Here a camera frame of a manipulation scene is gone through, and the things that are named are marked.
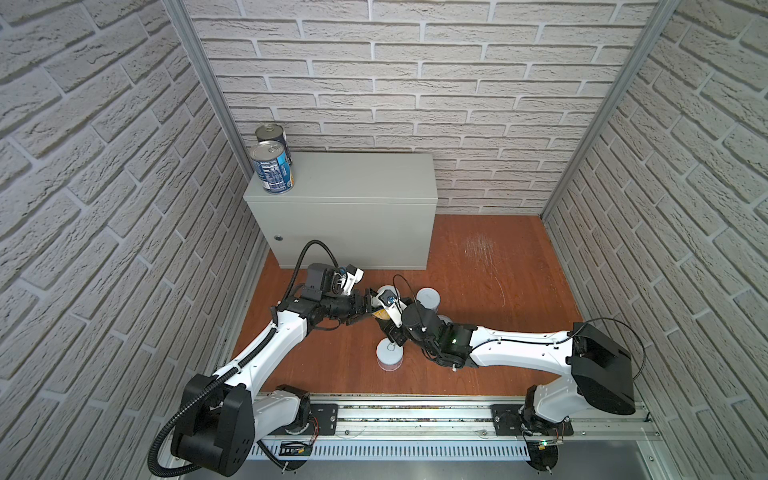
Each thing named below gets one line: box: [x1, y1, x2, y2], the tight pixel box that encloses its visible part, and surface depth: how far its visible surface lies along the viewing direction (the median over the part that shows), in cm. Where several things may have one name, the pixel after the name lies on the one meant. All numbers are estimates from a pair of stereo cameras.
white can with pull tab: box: [376, 337, 404, 372], surface depth 81 cm
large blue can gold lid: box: [250, 140, 294, 194], surface depth 74 cm
